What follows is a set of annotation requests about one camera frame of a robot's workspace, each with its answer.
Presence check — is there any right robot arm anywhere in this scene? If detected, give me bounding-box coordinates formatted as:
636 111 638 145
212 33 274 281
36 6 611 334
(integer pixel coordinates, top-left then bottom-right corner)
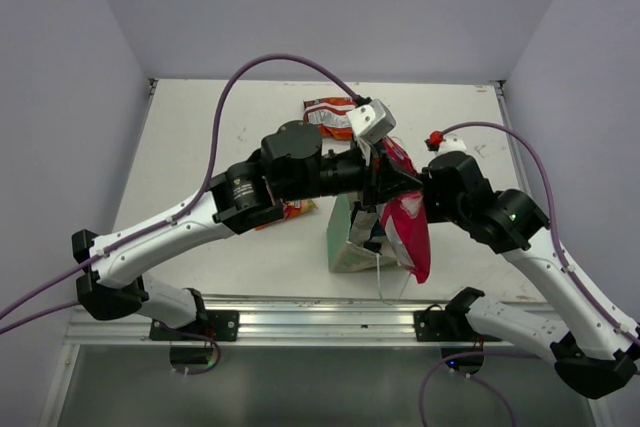
421 151 639 399

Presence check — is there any aluminium rail frame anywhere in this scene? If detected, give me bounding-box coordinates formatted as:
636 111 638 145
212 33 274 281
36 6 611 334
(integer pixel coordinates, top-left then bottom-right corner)
64 291 574 348

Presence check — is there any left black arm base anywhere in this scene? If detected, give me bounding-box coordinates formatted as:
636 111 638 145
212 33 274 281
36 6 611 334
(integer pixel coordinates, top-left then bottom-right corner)
149 310 240 342

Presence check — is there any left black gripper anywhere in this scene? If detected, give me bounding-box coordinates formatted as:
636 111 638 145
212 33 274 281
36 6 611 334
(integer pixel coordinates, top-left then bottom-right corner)
281 134 422 213

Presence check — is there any red orange snack bag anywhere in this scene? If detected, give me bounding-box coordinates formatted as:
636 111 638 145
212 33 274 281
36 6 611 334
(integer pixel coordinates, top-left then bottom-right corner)
303 97 356 141

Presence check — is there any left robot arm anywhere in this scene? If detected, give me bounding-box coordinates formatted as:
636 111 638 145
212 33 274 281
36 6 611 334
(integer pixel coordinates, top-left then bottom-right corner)
72 121 421 340

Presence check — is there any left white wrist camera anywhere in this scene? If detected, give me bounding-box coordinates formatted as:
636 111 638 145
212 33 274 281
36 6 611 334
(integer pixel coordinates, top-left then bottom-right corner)
347 99 396 144

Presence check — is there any green printed paper bag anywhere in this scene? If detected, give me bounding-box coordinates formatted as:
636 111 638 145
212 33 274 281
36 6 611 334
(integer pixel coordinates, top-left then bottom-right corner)
326 193 411 305

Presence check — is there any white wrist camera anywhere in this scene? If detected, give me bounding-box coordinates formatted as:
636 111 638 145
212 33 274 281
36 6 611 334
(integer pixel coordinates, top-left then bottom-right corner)
438 134 468 155
347 99 396 144

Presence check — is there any blue Burts crisps bag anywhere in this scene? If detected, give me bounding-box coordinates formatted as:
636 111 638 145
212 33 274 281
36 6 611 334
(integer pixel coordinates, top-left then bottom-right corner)
348 201 397 272

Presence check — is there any orange Fox's candy bag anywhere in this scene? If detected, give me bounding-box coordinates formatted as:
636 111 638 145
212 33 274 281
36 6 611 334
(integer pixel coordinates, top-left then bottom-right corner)
256 199 317 230

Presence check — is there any pink Real crisps bag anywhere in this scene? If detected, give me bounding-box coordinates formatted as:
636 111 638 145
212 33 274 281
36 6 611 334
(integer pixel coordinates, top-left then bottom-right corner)
377 137 431 284

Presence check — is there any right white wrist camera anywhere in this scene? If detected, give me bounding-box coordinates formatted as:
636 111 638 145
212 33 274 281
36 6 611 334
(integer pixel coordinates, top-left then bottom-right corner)
438 134 468 155

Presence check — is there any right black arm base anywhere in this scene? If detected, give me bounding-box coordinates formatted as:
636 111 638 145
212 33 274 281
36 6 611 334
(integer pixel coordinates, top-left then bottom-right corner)
413 304 472 342

